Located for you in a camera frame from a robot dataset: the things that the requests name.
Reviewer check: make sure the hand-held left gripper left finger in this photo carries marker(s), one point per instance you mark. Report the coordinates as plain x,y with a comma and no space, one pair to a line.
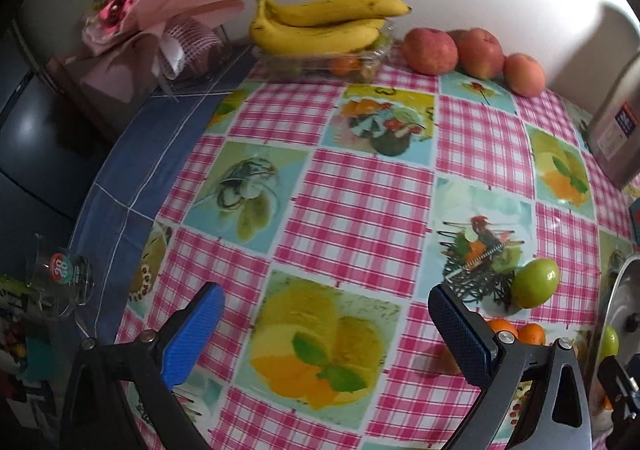
192,330

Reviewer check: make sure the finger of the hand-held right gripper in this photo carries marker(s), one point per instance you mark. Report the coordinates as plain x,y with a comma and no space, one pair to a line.
625,390

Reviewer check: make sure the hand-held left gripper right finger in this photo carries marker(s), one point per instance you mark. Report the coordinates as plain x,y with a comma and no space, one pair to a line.
457,330

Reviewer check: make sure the large orange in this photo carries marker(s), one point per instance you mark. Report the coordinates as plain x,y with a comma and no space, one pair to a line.
501,326

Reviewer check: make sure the green jujube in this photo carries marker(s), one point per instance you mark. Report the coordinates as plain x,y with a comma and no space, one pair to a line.
535,282
609,342

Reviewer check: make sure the steel plate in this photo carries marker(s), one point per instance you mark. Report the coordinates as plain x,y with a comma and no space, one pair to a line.
625,310

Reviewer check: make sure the glass mug with logo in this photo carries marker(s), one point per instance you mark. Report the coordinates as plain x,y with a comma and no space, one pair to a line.
62,275

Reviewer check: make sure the pink checked fruit tablecloth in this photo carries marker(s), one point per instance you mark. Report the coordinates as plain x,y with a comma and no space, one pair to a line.
360,210

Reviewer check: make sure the teal box with red label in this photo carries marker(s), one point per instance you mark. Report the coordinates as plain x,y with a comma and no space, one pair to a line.
636,220

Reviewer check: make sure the blue cloth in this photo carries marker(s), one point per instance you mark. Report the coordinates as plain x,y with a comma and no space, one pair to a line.
130,170

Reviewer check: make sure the steel thermos jug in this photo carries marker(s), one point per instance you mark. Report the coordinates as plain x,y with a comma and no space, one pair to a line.
617,130

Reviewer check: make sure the red apple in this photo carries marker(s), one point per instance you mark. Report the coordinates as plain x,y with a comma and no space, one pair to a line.
430,52
481,55
524,75

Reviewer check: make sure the clear plastic fruit container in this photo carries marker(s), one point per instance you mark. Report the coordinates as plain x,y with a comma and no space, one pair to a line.
290,65

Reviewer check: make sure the orange in plastic container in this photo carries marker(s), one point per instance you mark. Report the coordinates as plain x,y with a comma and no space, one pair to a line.
345,65

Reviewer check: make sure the pink flower bouquet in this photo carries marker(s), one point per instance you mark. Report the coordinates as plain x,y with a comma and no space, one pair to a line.
145,30

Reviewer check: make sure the yellow banana bunch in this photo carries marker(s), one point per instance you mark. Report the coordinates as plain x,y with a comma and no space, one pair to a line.
310,32

